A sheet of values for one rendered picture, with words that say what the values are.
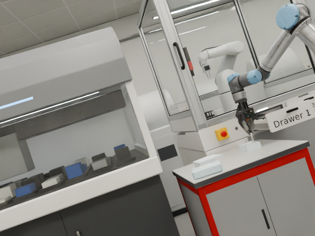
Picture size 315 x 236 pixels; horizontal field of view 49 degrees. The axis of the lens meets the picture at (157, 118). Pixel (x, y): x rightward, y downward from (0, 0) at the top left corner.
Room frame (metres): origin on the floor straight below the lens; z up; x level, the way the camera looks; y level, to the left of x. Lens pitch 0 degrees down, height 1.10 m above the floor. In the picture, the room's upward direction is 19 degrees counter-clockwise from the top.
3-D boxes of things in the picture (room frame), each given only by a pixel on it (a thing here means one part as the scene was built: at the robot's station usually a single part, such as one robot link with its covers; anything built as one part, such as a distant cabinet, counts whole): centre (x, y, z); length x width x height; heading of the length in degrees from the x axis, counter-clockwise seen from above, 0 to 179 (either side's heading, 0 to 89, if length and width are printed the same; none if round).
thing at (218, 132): (2.26, -0.37, 0.88); 0.07 x 0.05 x 0.07; 98
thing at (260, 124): (2.22, -0.71, 0.86); 0.40 x 0.26 x 0.06; 8
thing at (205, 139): (2.81, -0.66, 0.87); 1.02 x 0.95 x 0.14; 98
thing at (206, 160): (1.90, -0.16, 0.79); 0.13 x 0.09 x 0.05; 11
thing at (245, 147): (2.02, -0.46, 0.78); 0.12 x 0.08 x 0.04; 7
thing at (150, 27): (2.74, -0.18, 1.52); 0.87 x 0.01 x 0.86; 8
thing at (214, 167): (1.73, -0.15, 0.78); 0.15 x 0.10 x 0.04; 84
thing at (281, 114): (2.01, -0.74, 0.87); 0.29 x 0.02 x 0.11; 98
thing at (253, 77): (1.94, -0.57, 1.15); 0.11 x 0.11 x 0.08; 43
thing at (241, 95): (2.00, -0.49, 1.08); 0.08 x 0.08 x 0.05
